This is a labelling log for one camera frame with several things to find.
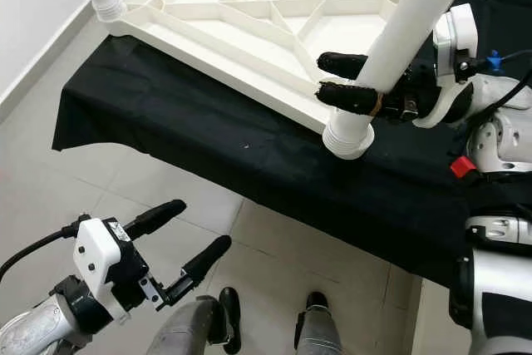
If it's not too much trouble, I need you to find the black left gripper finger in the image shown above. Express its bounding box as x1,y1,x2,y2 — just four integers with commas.
165,235,233,306
123,199,188,240

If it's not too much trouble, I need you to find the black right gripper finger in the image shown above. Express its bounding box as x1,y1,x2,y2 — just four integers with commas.
314,81,385,116
317,52,370,80

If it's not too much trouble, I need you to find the grey robot left leg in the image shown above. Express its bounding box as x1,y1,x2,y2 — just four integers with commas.
148,287,242,355

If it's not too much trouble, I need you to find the grey robot leg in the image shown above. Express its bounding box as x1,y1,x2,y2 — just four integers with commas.
148,287,242,355
293,291,346,355

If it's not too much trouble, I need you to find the black tablecloth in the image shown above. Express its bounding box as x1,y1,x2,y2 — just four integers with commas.
52,0,532,289

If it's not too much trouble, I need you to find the red connector block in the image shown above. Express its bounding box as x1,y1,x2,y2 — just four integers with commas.
450,155,477,179

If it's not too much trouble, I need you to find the grey robot right leg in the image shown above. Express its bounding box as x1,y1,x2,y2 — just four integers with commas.
293,291,346,355

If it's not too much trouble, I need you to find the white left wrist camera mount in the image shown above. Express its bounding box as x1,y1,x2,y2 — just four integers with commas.
73,216,134,323

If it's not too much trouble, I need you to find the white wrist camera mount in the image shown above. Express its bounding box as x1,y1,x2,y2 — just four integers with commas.
73,216,134,323
411,3,481,130

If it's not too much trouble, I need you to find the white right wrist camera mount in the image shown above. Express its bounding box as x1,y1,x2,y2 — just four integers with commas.
411,3,481,130

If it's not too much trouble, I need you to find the blue cable plug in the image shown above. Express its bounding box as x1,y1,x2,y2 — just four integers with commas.
484,50,505,71

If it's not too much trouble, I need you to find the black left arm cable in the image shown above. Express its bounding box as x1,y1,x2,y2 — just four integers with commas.
0,215,88,279

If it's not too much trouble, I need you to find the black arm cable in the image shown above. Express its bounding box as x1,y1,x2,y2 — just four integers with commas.
0,215,88,279
470,49,532,123

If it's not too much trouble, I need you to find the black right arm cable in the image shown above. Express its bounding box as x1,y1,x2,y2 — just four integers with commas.
470,49,532,123

